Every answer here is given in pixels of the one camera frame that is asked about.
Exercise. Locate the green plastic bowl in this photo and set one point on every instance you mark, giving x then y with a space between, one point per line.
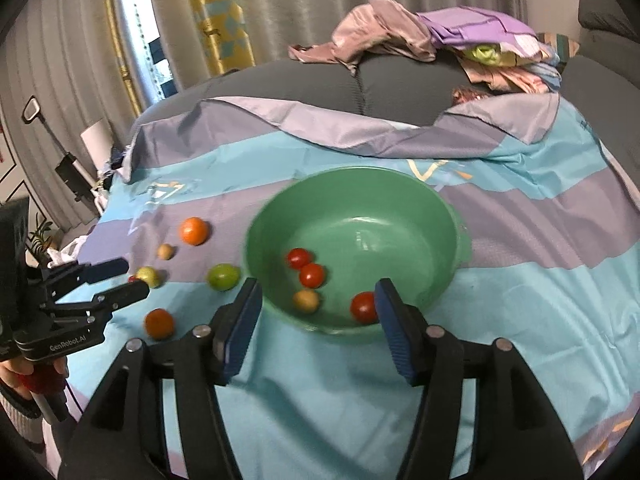
400 240

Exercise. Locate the yellow patterned curtain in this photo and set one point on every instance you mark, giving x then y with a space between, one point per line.
220 15

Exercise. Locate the person's left hand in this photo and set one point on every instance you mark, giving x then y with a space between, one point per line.
12 372

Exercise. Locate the grey sofa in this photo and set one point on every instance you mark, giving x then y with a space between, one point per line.
400 90

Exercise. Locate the window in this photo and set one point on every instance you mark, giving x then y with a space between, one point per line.
142 45

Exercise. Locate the black stick vacuum cleaner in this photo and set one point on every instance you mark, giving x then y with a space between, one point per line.
75 175

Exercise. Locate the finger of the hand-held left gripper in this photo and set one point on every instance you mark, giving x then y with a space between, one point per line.
107 269
127 292

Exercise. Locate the purple cloth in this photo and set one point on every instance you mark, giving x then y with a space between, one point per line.
470 22

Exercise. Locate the dark blue cloth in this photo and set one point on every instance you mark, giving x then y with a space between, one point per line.
116 159

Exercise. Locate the striped pillow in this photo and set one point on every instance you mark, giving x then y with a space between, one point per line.
562 44

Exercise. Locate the small tan fruit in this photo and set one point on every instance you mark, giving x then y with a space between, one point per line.
166 251

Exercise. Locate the orange tangerine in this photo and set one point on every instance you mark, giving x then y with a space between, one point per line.
194 230

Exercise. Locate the grey pleated curtain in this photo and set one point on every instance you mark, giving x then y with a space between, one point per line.
55 70

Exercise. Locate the orange-red tomato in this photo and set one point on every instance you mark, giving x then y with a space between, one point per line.
159 323

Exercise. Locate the green lime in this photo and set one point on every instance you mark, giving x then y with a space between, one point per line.
223 276

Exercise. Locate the white plastic bag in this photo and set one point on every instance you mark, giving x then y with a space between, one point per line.
67 252

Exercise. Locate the red cherry tomato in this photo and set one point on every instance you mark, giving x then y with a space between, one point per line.
299 258
312 275
363 307

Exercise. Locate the white board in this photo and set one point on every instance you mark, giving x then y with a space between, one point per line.
97 142

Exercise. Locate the peach printed cloth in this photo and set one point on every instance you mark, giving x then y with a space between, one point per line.
520 72

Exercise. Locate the potted plant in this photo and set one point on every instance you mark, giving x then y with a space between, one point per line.
40 237

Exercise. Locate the yellow-green cloth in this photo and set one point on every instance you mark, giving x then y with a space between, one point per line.
484 53

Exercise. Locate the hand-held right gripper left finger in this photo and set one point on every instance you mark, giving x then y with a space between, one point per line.
240 330

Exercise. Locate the yellow-green tomato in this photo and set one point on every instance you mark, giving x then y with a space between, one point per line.
149 276

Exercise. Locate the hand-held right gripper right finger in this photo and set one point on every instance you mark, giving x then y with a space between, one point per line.
395 330

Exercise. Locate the person's left forearm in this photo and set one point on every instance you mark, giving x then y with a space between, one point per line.
17 405

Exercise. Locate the pink satin garment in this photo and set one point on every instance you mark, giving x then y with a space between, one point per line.
370 27

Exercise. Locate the red patterned cloth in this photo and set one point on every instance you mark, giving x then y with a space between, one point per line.
467 94

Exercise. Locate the tan cherry tomato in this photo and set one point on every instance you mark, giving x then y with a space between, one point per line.
306 301

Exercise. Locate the blue and grey striped blanket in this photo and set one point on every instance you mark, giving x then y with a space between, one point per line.
525 280

